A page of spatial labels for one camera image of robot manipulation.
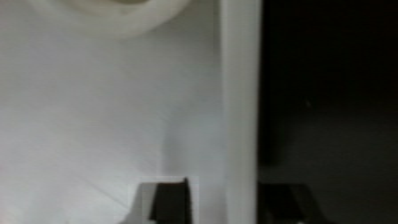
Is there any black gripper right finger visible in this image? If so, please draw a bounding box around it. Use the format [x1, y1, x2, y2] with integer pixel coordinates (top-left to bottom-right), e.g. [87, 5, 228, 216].
[260, 184, 333, 224]

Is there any white square table top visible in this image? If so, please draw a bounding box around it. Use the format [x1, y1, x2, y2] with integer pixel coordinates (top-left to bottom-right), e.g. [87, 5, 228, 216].
[0, 0, 262, 224]

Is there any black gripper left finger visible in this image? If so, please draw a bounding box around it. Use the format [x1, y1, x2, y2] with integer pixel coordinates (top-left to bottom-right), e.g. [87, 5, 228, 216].
[141, 178, 192, 224]

